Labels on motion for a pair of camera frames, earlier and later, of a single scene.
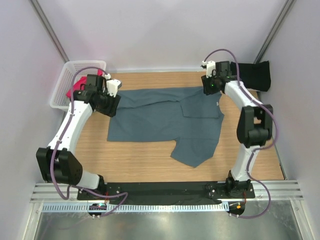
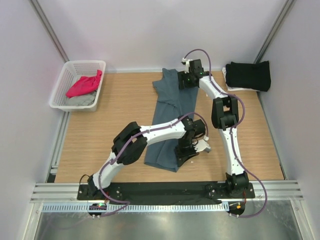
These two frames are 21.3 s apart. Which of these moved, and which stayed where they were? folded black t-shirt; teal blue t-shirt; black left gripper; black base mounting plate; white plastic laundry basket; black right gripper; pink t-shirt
Moved: black right gripper; black left gripper; teal blue t-shirt
Stayed: pink t-shirt; black base mounting plate; folded black t-shirt; white plastic laundry basket
